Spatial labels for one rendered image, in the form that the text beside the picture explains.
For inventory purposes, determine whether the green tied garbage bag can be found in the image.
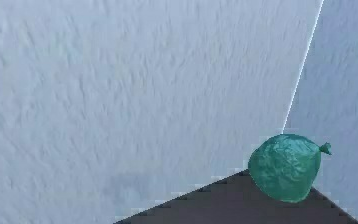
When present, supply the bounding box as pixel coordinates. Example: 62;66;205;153
247;133;333;204

